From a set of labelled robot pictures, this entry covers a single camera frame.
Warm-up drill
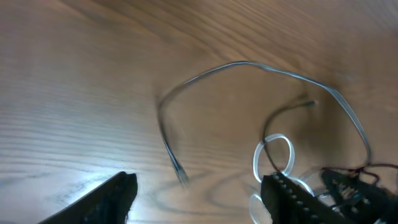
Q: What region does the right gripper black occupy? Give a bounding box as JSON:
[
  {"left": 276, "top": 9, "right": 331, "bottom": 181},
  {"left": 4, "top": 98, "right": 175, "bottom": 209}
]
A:
[{"left": 320, "top": 169, "right": 397, "bottom": 224}]

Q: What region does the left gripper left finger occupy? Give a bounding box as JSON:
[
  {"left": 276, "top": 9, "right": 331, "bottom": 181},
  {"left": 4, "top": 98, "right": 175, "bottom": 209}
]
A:
[{"left": 40, "top": 172, "right": 138, "bottom": 224}]

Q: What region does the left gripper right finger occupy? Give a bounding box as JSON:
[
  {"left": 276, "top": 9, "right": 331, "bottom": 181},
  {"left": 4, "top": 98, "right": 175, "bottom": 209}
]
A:
[{"left": 261, "top": 172, "right": 353, "bottom": 224}]

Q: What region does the white usb cable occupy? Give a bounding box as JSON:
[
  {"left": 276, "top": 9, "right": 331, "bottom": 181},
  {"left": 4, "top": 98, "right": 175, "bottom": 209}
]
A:
[{"left": 248, "top": 133, "right": 330, "bottom": 224}]

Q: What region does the black usb cable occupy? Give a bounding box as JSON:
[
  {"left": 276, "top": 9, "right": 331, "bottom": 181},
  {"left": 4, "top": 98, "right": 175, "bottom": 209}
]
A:
[
  {"left": 156, "top": 60, "right": 373, "bottom": 189},
  {"left": 261, "top": 99, "right": 398, "bottom": 184}
]

